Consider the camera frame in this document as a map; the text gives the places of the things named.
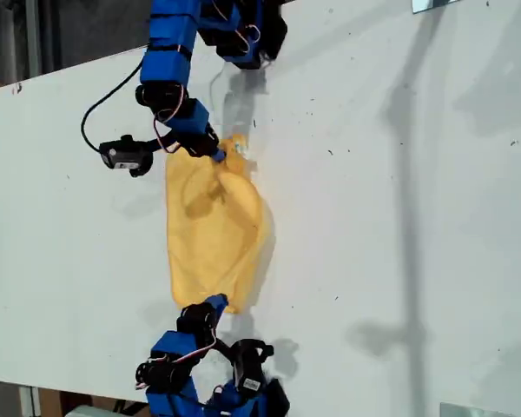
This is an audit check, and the yellow square towel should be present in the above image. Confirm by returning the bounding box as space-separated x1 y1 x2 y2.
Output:
164 135 277 315

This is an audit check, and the brown cardboard box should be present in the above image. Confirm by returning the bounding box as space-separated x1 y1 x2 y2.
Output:
38 387 114 417

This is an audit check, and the white table leg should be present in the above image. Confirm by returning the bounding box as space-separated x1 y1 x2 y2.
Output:
18 385 42 417

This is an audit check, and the thin white wire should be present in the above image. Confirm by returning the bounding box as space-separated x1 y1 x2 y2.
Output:
208 63 228 103

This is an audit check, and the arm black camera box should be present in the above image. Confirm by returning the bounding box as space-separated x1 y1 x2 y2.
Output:
228 338 275 395
98 135 155 178

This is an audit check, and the black camera cable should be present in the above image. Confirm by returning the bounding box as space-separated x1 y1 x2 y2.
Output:
80 56 148 154

